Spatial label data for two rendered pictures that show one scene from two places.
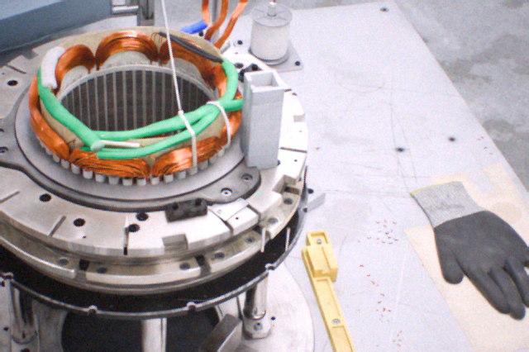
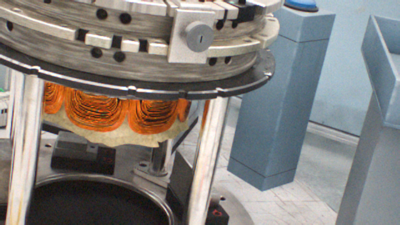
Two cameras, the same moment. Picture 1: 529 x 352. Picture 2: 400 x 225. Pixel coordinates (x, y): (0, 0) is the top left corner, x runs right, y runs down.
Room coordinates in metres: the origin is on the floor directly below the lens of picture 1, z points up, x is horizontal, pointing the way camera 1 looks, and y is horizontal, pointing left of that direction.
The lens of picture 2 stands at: (1.33, -0.39, 1.25)
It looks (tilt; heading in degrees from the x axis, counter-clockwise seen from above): 21 degrees down; 132
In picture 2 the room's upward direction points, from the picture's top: 11 degrees clockwise
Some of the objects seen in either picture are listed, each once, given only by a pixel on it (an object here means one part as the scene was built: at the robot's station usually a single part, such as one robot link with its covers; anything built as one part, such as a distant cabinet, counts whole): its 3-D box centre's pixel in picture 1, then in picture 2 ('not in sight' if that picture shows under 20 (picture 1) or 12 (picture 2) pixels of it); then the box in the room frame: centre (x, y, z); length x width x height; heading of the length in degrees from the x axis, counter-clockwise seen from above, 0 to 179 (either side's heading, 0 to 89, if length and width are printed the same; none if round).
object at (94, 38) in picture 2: not in sight; (100, 39); (0.84, 0.01, 1.06); 0.02 x 0.02 x 0.01; 43
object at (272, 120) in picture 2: not in sight; (279, 95); (0.74, 0.42, 0.91); 0.07 x 0.07 x 0.25; 0
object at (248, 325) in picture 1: (254, 313); not in sight; (0.77, 0.00, 0.81); 0.07 x 0.03 x 0.01; 14
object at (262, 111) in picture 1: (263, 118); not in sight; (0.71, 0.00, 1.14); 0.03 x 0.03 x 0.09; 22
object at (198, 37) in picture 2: not in sight; (198, 37); (0.91, 0.06, 1.08); 0.03 x 0.01 x 0.03; 70
